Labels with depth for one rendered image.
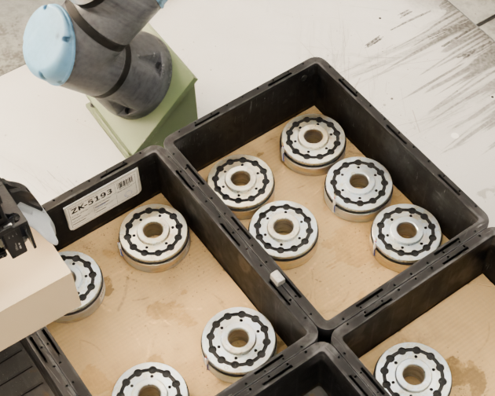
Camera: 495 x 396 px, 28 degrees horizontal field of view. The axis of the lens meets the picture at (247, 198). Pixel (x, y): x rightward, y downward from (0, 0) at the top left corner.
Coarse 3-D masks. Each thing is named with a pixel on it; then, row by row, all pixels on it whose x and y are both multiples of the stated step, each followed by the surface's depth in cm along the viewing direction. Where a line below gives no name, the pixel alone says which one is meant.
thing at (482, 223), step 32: (320, 64) 154; (256, 96) 151; (352, 96) 150; (192, 128) 147; (384, 128) 147; (416, 160) 143; (480, 224) 136; (288, 288) 131; (384, 288) 131; (320, 320) 128
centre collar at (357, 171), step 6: (360, 168) 150; (348, 174) 150; (354, 174) 150; (360, 174) 150; (366, 174) 150; (348, 180) 149; (372, 180) 149; (348, 186) 148; (366, 186) 148; (372, 186) 148; (354, 192) 148; (360, 192) 148; (366, 192) 148
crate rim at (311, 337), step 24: (120, 168) 143; (168, 168) 143; (72, 192) 141; (192, 192) 140; (216, 216) 138; (240, 240) 136; (48, 336) 129; (312, 336) 127; (72, 384) 124; (240, 384) 123
